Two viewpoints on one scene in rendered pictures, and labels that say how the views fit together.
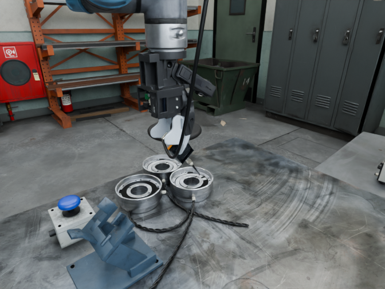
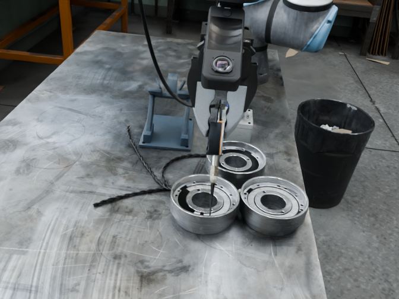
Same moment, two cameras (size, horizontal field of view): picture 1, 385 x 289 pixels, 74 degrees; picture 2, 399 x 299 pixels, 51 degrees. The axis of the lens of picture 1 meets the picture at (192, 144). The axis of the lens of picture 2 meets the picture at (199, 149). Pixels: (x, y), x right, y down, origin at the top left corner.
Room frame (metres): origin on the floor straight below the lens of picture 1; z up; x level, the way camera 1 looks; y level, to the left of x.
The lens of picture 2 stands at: (0.85, -0.39, 1.24)
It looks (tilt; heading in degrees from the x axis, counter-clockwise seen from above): 32 degrees down; 131
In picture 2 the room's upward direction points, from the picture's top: 6 degrees clockwise
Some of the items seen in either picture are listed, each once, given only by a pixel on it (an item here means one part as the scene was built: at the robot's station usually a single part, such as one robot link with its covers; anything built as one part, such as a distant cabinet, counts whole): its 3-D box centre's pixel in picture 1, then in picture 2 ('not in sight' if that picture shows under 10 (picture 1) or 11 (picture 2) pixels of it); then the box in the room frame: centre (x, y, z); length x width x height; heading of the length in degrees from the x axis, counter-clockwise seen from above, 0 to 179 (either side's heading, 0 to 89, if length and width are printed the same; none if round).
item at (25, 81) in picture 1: (32, 81); not in sight; (3.50, 2.15, 0.50); 0.91 x 0.24 x 1.00; 128
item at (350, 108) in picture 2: not in sight; (323, 155); (0.19, 1.27, 0.21); 0.34 x 0.34 x 0.43
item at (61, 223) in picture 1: (70, 221); (234, 122); (0.40, 0.24, 0.82); 0.08 x 0.07 x 0.05; 128
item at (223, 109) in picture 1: (216, 85); not in sight; (3.99, -0.37, 0.35); 1.04 x 0.74 x 0.70; 38
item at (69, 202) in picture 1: (70, 209); not in sight; (0.40, 0.23, 0.85); 0.04 x 0.04 x 0.05
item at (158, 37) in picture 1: (167, 38); not in sight; (0.50, 0.04, 1.15); 0.08 x 0.08 x 0.05
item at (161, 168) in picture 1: (162, 169); (272, 206); (0.60, 0.08, 0.82); 0.10 x 0.10 x 0.04
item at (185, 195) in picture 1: (191, 184); (203, 204); (0.53, 0.00, 0.82); 0.10 x 0.10 x 0.04
